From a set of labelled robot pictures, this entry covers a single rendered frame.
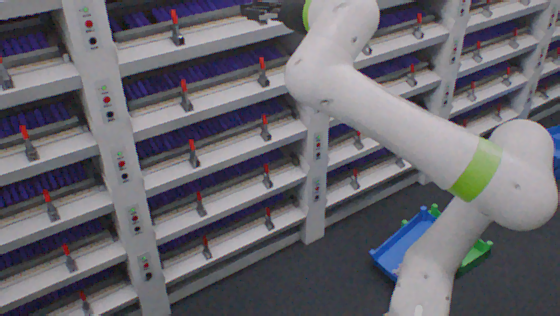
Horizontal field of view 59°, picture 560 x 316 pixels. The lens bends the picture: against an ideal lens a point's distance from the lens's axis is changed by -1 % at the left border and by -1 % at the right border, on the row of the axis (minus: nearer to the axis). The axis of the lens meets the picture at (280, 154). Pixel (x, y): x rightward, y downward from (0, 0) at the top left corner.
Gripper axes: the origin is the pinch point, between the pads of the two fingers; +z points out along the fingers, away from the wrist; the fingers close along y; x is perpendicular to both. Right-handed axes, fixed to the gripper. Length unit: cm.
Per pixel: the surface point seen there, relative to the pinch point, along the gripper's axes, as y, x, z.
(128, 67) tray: -27.4, -10.5, 21.6
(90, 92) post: -38.3, -14.2, 21.8
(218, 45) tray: -1.1, -10.7, 21.8
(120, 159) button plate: -35, -35, 26
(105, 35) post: -31.6, -1.0, 19.0
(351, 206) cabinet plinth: 58, -98, 43
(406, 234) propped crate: 64, -102, 16
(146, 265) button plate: -35, -76, 34
